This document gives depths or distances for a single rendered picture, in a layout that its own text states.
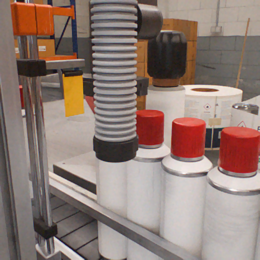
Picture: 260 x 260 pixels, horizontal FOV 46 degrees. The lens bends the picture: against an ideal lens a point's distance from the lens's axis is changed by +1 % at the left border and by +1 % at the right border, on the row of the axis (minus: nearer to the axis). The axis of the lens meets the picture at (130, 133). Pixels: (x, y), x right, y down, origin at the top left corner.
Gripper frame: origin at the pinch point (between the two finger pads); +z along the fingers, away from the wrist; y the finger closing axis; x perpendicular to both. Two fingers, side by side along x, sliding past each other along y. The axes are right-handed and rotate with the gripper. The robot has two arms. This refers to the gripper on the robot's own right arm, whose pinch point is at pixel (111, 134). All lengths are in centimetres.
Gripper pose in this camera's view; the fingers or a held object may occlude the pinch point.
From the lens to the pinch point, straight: 49.0
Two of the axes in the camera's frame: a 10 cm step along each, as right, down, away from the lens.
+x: -6.8, 2.2, -7.0
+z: 0.0, 9.6, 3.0
